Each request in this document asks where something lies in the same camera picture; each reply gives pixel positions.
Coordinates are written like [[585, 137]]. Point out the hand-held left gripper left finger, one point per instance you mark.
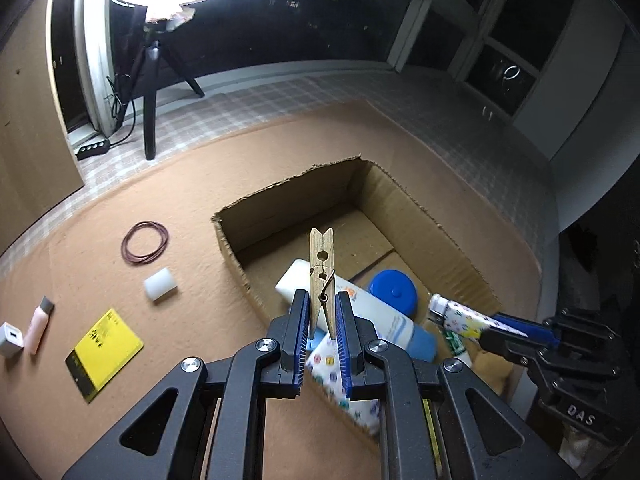
[[300, 340]]

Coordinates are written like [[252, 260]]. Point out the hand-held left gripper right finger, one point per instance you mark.
[[345, 345]]

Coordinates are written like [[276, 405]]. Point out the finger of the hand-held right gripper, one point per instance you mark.
[[530, 330], [505, 347]]

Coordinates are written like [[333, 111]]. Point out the star patterned tissue pack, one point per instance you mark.
[[325, 360]]

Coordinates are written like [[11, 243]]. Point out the white lotion bottle blue cap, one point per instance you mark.
[[380, 315]]

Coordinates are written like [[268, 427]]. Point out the narrow patterned packet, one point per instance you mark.
[[465, 317]]

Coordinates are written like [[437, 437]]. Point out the green and white tube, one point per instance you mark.
[[455, 346]]

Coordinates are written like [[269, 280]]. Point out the blue round lid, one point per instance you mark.
[[392, 292]]

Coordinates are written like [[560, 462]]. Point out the wooden clothespin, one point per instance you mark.
[[320, 260]]

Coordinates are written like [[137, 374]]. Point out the cardboard box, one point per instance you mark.
[[400, 205]]

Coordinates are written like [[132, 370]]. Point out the white cylinder cap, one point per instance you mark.
[[161, 287]]

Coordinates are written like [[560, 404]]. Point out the yellow notepad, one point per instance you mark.
[[105, 350]]

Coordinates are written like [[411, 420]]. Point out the brown felt mat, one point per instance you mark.
[[200, 170]]

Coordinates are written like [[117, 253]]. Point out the maroon rubber bands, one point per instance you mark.
[[124, 246]]

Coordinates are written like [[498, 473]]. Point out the white cabinet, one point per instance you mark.
[[590, 110]]

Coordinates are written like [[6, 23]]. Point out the checked tablecloth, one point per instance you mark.
[[300, 90]]

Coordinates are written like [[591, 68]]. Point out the black tripod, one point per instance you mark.
[[149, 125]]

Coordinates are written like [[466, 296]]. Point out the pink tube with grey cap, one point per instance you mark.
[[37, 327]]

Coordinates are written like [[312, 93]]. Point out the black power strip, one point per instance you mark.
[[93, 149]]

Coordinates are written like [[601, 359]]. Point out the white charger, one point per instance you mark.
[[10, 340]]

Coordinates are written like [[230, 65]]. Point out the large light wooden board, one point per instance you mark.
[[30, 135]]

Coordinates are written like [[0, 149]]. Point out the white window frame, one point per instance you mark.
[[410, 30]]

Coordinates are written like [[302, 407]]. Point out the white frame post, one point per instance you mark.
[[100, 60]]

